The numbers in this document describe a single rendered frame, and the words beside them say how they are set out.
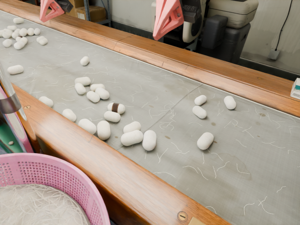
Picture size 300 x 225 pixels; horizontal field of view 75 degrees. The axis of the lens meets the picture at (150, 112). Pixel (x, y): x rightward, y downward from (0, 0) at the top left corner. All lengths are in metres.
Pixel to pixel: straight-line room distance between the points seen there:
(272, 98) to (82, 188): 0.42
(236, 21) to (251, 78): 0.71
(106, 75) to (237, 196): 0.39
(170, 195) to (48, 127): 0.22
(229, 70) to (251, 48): 1.90
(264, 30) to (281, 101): 1.91
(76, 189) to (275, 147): 0.33
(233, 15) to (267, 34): 1.21
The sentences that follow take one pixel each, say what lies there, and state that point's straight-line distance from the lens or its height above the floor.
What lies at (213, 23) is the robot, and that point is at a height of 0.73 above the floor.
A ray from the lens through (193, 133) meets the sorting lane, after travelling 0.37.
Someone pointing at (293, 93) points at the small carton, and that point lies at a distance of 0.51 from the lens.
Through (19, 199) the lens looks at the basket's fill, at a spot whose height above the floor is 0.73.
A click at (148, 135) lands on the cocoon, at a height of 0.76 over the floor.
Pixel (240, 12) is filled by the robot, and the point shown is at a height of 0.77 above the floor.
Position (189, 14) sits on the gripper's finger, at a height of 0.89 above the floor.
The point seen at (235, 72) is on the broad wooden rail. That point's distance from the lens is 0.55.
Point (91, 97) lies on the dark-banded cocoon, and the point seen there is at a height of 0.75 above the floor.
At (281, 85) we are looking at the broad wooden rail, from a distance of 0.55.
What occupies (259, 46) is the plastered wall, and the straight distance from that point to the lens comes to 2.43.
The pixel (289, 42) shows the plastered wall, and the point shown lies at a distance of 2.39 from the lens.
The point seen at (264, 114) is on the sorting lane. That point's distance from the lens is 0.47.
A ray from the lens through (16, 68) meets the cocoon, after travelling 0.59.
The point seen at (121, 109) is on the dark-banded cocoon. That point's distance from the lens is 0.38.
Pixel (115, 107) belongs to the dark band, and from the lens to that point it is 0.38.
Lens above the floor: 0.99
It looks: 39 degrees down
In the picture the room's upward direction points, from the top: 4 degrees clockwise
